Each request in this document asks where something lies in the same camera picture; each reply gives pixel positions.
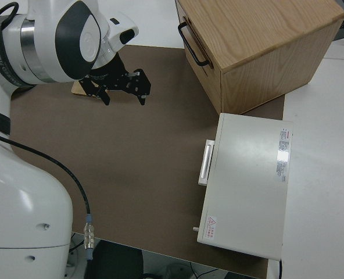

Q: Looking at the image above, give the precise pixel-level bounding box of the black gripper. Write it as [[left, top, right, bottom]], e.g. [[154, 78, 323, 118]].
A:
[[78, 56, 152, 106]]

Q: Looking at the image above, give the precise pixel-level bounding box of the wooden mug tree stand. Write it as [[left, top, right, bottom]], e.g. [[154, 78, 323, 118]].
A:
[[71, 81, 109, 98]]

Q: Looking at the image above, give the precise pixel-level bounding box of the brown table mat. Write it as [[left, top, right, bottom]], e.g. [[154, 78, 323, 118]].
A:
[[9, 45, 286, 276]]

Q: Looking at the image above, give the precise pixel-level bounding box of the white toaster oven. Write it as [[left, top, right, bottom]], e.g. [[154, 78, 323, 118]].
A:
[[192, 112, 294, 260]]

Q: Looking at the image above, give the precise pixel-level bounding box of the wooden drawer box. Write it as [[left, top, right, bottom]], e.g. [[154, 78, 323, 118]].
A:
[[174, 0, 344, 116]]

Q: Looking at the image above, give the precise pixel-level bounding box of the black cable with metal connector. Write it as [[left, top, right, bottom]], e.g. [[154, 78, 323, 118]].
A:
[[0, 129, 96, 261]]

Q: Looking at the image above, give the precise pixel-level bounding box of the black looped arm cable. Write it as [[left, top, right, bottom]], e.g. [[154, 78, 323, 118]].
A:
[[0, 1, 19, 19]]

